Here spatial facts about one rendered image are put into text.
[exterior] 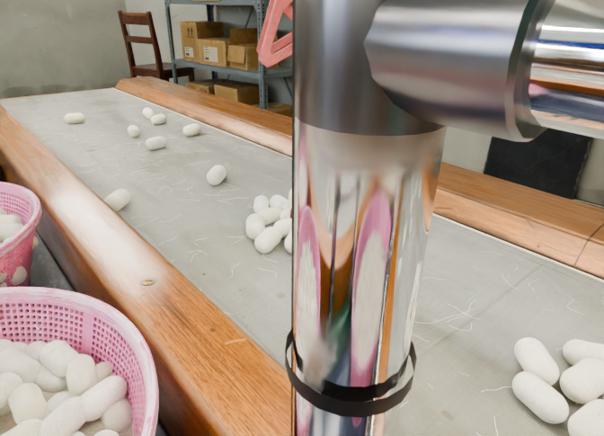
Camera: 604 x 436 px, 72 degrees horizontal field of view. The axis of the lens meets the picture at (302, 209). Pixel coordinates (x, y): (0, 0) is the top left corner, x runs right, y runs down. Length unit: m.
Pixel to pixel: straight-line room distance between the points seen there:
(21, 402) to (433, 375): 0.26
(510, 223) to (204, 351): 0.35
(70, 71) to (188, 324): 4.84
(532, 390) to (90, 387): 0.28
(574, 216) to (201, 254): 0.40
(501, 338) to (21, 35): 4.83
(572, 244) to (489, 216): 0.08
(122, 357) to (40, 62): 4.75
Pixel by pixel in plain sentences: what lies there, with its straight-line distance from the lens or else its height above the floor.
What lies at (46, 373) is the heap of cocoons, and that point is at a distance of 0.36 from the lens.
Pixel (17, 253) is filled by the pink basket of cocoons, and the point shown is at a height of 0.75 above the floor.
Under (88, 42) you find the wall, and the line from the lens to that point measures 5.15.
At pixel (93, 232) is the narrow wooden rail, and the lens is 0.45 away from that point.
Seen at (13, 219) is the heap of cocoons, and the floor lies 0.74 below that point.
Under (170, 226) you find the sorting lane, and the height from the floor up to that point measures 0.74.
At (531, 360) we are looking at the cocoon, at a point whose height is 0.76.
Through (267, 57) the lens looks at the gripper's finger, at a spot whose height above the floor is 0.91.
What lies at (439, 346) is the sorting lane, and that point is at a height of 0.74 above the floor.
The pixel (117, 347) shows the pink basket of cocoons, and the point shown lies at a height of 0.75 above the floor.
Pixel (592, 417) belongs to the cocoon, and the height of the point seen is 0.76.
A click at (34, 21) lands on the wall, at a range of 4.99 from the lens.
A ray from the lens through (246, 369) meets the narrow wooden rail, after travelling 0.27.
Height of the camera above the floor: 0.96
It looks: 26 degrees down
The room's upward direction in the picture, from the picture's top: 1 degrees clockwise
